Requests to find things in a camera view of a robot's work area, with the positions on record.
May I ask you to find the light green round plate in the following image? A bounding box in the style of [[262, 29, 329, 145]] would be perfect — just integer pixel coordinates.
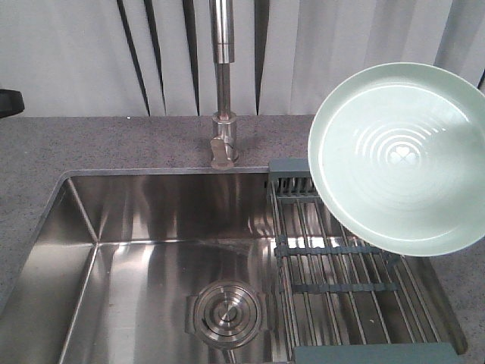
[[308, 62, 484, 256]]

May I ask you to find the grey metal drying rack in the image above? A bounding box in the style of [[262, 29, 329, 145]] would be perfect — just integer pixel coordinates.
[[267, 158, 468, 363]]

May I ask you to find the brushed steel faucet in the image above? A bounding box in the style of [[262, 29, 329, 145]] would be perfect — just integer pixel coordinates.
[[209, 0, 238, 171]]

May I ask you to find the round steel sink drain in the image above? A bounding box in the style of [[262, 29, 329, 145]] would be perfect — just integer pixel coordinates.
[[185, 281, 268, 350]]

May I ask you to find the stainless steel sink basin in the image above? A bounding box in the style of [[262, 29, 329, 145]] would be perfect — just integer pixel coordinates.
[[1, 168, 295, 363]]

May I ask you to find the white pleated curtain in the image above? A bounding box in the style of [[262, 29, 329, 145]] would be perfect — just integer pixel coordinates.
[[1, 1, 484, 117]]

